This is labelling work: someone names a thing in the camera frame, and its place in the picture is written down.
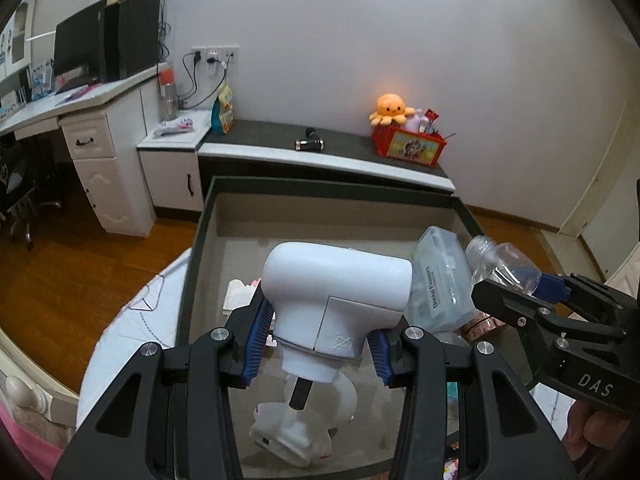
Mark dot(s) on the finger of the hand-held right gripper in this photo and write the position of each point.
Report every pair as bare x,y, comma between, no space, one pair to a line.
500,300
552,287

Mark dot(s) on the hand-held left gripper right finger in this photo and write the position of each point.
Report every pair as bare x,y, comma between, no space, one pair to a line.
380,355

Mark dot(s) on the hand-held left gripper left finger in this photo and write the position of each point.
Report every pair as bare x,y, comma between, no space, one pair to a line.
257,340

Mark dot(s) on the rose gold cylinder jar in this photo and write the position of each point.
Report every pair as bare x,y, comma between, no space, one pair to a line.
482,325

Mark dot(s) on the clear plastic bottle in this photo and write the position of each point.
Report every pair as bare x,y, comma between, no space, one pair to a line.
500,265

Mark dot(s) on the clear plastic box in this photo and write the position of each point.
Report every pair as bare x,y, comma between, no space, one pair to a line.
435,280

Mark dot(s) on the white hair dryer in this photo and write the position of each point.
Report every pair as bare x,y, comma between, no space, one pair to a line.
335,285

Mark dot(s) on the dark storage box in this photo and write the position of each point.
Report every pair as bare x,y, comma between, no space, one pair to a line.
235,225

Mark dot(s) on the person's right hand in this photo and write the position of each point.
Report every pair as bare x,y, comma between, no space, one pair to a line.
585,425

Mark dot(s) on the striped white bedsheet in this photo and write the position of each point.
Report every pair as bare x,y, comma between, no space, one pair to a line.
125,340

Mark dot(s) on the red storage basket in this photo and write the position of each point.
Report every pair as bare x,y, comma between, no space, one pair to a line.
410,147

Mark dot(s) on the white side cabinet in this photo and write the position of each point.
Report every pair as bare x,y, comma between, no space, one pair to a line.
165,175

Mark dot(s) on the purple plush toy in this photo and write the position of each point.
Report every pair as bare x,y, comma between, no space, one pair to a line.
416,121

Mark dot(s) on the black handheld device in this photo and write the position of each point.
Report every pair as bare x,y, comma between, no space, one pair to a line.
310,142

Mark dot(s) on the black topped low cabinet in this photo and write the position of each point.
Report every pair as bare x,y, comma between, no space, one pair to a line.
350,152

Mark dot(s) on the white desk with drawers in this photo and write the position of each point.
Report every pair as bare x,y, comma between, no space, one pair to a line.
115,180

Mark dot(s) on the orange octopus plush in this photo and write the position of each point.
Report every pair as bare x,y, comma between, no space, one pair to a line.
390,107

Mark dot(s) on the white plastic bag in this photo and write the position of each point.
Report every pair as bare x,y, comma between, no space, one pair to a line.
174,126

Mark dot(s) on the yellow snack bag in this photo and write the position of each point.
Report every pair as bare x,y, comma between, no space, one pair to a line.
223,110

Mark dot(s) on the white wooden bed footboard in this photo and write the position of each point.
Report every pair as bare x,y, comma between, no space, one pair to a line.
20,390

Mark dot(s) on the orange capped bottle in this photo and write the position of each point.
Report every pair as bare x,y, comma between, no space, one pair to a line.
168,95

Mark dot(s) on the black office chair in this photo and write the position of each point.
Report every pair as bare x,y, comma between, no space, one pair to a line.
30,200

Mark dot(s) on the pink notebook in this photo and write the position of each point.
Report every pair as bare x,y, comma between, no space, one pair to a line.
79,92

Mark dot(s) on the black computer tower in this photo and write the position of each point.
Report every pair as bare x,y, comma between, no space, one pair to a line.
132,35

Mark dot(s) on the blue white desk box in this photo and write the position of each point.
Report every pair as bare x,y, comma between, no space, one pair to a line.
42,80

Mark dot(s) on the black computer monitor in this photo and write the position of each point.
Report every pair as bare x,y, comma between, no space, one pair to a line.
80,40

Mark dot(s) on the white glass door cabinet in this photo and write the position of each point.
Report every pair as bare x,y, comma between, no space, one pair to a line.
20,30

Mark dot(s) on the white wall outlet strip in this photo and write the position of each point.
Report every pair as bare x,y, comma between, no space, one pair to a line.
215,54

